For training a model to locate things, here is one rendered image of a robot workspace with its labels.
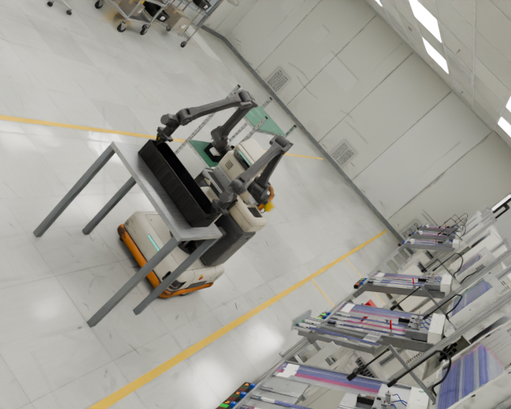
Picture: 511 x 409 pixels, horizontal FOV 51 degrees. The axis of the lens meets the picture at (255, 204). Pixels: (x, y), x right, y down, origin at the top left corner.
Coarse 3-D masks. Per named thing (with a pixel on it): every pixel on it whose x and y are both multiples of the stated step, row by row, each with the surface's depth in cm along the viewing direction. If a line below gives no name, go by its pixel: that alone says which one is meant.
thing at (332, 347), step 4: (328, 344) 325; (332, 344) 324; (324, 348) 326; (328, 348) 325; (332, 348) 324; (336, 348) 323; (320, 352) 327; (324, 352) 326; (328, 352) 325; (332, 352) 324; (312, 356) 329; (316, 356) 328; (320, 356) 327; (324, 356) 326; (308, 360) 330; (312, 360) 329; (316, 360) 328; (320, 360) 327; (308, 364) 330; (312, 364) 329; (316, 364) 328
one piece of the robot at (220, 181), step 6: (204, 168) 347; (210, 168) 352; (216, 168) 351; (204, 174) 346; (210, 174) 346; (216, 174) 351; (222, 174) 349; (198, 180) 355; (210, 180) 342; (216, 180) 346; (222, 180) 349; (228, 180) 347; (210, 186) 354; (216, 186) 341; (222, 186) 348; (228, 186) 347; (216, 192) 352
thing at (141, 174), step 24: (120, 144) 301; (96, 168) 302; (144, 168) 303; (72, 192) 309; (120, 192) 346; (144, 192) 287; (48, 216) 317; (96, 216) 354; (168, 216) 283; (216, 240) 318; (96, 312) 300
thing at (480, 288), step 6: (480, 282) 361; (486, 282) 361; (474, 288) 357; (480, 288) 343; (486, 288) 339; (468, 294) 357; (474, 294) 340; (480, 294) 328; (456, 300) 367; (462, 300) 351; (468, 300) 338; (462, 306) 335; (456, 312) 331
